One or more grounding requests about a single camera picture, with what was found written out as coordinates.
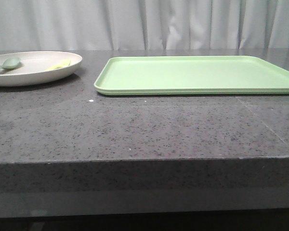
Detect yellow plastic fork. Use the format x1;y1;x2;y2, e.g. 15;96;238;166
46;59;71;71

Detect cream round plate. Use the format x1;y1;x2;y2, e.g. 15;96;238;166
0;51;82;87

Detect light green rectangular tray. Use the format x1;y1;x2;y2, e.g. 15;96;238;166
94;56;289;95

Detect teal green plastic spoon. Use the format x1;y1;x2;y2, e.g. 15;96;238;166
0;57;20;70

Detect white pleated curtain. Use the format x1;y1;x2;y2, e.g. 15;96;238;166
0;0;289;50

